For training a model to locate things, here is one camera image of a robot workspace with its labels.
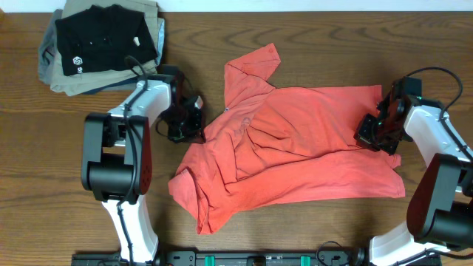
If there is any red-orange t-shirt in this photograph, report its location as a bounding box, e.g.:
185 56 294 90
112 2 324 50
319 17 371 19
169 44 405 234

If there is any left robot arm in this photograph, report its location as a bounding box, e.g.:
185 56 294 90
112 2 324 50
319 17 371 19
72 65 205 265

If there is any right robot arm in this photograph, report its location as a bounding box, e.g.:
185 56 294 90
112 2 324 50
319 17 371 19
355 76 472 265

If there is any folded light blue garment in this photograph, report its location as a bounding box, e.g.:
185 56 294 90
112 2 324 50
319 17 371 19
155 18 165 65

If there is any folded grey garment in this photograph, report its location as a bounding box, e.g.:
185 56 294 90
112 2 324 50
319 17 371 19
38 9 63 85

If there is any right black camera cable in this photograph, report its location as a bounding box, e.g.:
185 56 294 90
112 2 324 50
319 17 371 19
404 66 473 162

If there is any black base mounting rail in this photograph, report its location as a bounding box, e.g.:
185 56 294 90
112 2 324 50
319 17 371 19
71 248 442 266

